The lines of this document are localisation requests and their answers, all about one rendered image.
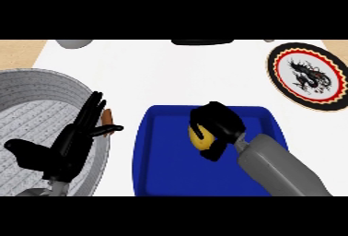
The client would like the brown sausage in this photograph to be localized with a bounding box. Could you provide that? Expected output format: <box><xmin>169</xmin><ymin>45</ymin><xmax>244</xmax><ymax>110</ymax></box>
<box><xmin>100</xmin><ymin>108</ymin><xmax>115</xmax><ymax>138</ymax></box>

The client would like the blue tray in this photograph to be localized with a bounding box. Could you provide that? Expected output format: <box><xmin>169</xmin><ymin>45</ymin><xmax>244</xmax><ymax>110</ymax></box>
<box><xmin>129</xmin><ymin>104</ymin><xmax>289</xmax><ymax>197</ymax></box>

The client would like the grey round object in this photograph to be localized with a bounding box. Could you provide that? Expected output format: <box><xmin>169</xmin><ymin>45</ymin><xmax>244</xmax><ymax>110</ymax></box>
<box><xmin>54</xmin><ymin>40</ymin><xmax>95</xmax><ymax>50</ymax></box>

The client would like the dragon print plate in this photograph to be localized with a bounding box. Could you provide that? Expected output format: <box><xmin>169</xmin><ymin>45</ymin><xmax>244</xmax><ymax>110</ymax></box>
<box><xmin>265</xmin><ymin>41</ymin><xmax>348</xmax><ymax>112</ymax></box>

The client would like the black flat object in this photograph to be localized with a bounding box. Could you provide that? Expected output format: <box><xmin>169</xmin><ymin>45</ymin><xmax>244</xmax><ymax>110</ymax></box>
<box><xmin>169</xmin><ymin>40</ymin><xmax>234</xmax><ymax>46</ymax></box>

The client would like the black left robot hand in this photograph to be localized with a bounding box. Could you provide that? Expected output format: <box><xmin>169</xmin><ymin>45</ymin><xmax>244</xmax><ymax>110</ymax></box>
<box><xmin>2</xmin><ymin>90</ymin><xmax>125</xmax><ymax>183</ymax></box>

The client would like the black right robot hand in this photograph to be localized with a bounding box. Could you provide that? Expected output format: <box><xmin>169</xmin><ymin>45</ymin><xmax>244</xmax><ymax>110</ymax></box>
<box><xmin>188</xmin><ymin>100</ymin><xmax>247</xmax><ymax>162</ymax></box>

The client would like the grey round basin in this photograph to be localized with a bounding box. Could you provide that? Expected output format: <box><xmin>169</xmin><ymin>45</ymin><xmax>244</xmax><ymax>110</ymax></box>
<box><xmin>0</xmin><ymin>67</ymin><xmax>112</xmax><ymax>197</ymax></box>

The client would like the yellow lemon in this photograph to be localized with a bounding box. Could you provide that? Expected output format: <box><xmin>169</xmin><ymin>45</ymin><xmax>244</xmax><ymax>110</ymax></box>
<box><xmin>187</xmin><ymin>124</ymin><xmax>218</xmax><ymax>151</ymax></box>

